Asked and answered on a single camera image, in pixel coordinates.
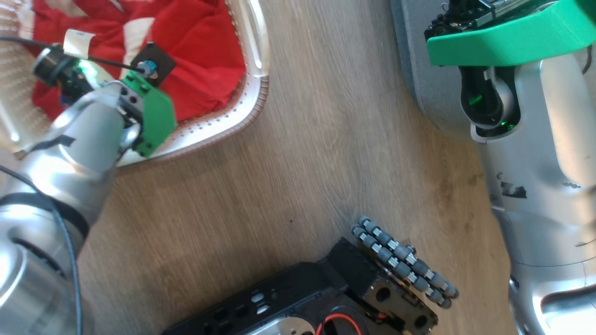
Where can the white plastic laundry basket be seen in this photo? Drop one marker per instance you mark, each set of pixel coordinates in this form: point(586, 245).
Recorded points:
point(251, 93)

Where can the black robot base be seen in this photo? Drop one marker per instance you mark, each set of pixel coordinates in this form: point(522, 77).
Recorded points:
point(298, 298)

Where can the grey roller omni wheel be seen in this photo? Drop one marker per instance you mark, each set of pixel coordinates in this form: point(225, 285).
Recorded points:
point(405, 263)

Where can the grey fabric sofa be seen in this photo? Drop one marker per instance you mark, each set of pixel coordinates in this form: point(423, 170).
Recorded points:
point(428, 70)

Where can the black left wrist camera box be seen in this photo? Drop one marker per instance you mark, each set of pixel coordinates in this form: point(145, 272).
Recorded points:
point(156, 58)

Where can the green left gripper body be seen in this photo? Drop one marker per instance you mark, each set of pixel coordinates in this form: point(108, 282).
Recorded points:
point(156, 116)

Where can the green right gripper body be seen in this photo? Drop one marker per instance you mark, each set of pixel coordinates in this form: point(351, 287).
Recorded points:
point(512, 39)

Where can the red and white clothing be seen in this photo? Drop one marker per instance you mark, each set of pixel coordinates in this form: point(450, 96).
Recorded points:
point(195, 56)

